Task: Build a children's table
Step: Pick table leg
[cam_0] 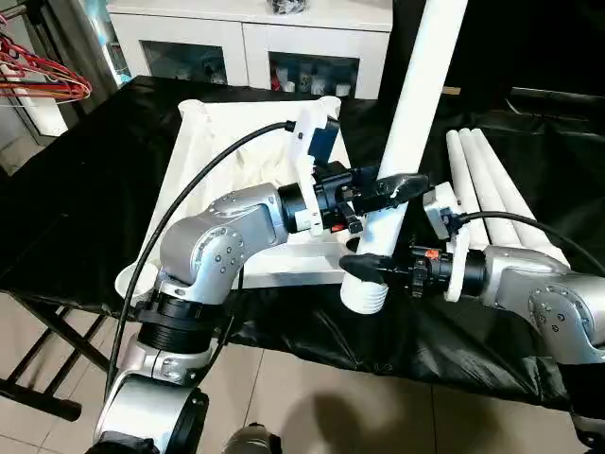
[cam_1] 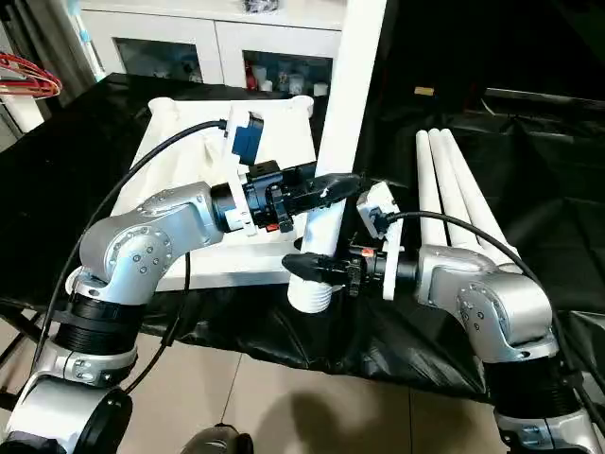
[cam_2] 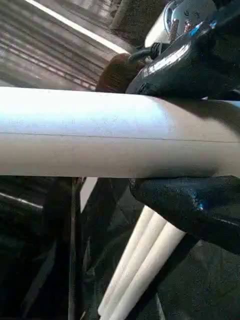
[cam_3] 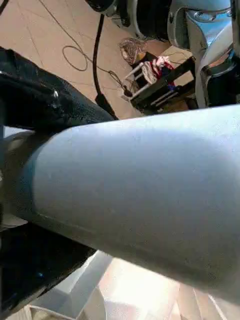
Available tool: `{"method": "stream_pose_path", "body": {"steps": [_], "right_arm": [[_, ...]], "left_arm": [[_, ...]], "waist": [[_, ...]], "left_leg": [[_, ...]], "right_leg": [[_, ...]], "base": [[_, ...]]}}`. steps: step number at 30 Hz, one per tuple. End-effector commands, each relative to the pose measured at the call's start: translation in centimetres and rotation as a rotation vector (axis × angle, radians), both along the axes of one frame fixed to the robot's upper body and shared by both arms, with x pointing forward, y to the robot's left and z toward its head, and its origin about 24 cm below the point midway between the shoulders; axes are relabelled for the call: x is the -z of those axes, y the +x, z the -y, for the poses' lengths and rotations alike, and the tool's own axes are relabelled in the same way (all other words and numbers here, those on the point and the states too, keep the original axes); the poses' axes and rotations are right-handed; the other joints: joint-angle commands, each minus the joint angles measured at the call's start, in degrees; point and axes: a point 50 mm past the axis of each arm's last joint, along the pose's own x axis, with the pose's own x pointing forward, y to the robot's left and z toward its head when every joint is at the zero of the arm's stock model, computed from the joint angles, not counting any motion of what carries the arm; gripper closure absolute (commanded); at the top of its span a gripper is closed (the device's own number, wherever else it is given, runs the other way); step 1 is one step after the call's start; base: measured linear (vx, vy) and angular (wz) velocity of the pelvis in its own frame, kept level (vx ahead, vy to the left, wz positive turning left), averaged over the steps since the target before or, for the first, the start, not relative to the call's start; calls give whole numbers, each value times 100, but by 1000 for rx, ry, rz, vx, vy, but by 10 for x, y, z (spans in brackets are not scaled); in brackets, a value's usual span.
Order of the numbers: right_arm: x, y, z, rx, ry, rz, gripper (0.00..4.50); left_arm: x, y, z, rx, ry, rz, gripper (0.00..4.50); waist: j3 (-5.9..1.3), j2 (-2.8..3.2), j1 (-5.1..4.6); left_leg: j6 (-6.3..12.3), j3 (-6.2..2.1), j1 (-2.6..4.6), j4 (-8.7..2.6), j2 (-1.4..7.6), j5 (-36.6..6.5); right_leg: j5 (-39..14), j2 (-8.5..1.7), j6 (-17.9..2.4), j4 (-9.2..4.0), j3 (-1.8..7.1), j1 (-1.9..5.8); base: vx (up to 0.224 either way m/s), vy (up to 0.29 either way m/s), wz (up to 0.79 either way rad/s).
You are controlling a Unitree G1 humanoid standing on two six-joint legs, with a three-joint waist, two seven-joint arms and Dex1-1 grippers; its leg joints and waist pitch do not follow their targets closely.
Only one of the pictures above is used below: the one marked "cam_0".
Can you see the white plastic table leg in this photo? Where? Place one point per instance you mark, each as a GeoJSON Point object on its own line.
{"type": "Point", "coordinates": [514, 189]}
{"type": "Point", "coordinates": [458, 161]}
{"type": "Point", "coordinates": [491, 189]}
{"type": "Point", "coordinates": [416, 94]}

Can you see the white plastic table top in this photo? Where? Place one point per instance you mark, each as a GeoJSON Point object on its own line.
{"type": "Point", "coordinates": [198, 142]}

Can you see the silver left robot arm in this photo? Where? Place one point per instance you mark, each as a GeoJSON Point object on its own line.
{"type": "Point", "coordinates": [212, 236]}

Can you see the white cabinet with glass doors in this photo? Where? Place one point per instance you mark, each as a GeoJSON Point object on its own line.
{"type": "Point", "coordinates": [246, 42]}

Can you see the black flat bar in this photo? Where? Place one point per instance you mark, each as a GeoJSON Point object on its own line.
{"type": "Point", "coordinates": [558, 94]}

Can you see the black cabinet with gold label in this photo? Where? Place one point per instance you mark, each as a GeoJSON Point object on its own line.
{"type": "Point", "coordinates": [520, 42]}

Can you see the grey robot foot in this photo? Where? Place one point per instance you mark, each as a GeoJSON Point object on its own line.
{"type": "Point", "coordinates": [255, 440]}

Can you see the black shiny mat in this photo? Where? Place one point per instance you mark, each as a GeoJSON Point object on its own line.
{"type": "Point", "coordinates": [71, 189]}

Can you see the grey curtain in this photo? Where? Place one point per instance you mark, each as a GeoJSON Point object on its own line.
{"type": "Point", "coordinates": [90, 47]}

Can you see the red clothes hangers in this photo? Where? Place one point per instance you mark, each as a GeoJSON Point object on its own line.
{"type": "Point", "coordinates": [42, 80]}

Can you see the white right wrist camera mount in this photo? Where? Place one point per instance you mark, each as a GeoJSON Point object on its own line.
{"type": "Point", "coordinates": [454, 246]}

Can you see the white post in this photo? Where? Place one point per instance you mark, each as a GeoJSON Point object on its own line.
{"type": "Point", "coordinates": [45, 113]}

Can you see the black folding table frame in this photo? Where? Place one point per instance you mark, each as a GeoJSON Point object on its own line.
{"type": "Point", "coordinates": [47, 331]}

